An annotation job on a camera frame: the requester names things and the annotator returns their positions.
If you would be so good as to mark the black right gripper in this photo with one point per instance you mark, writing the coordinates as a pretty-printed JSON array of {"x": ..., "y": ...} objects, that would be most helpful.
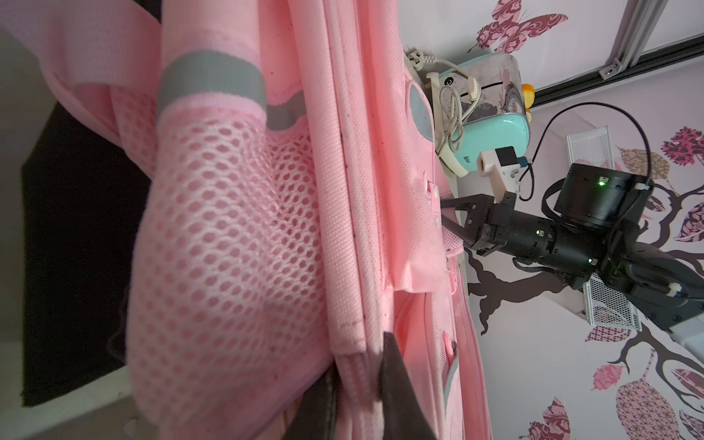
[{"x": 535, "y": 243}]

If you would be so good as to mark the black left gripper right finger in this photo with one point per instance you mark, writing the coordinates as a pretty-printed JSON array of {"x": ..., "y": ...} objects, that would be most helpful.
[{"x": 402, "y": 414}]

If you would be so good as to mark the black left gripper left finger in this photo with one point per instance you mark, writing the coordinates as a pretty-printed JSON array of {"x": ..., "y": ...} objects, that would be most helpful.
[{"x": 316, "y": 417}]

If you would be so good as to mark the pink backpack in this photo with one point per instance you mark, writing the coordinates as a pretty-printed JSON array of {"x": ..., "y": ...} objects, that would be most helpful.
[{"x": 294, "y": 209}]

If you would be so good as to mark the black backpack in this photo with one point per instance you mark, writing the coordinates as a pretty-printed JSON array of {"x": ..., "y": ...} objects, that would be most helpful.
[{"x": 83, "y": 200}]

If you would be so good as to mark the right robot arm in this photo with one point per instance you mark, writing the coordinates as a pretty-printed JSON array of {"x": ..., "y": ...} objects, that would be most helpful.
[{"x": 590, "y": 227}]

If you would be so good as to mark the mint green toaster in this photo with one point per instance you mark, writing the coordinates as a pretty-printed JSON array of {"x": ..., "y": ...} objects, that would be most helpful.
[{"x": 478, "y": 105}]

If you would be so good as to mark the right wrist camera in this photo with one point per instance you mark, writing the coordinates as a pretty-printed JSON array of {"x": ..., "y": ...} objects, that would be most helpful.
[{"x": 502, "y": 168}]

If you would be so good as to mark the aluminium rail back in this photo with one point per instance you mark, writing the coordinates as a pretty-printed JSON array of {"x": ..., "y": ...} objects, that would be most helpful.
[{"x": 641, "y": 21}]

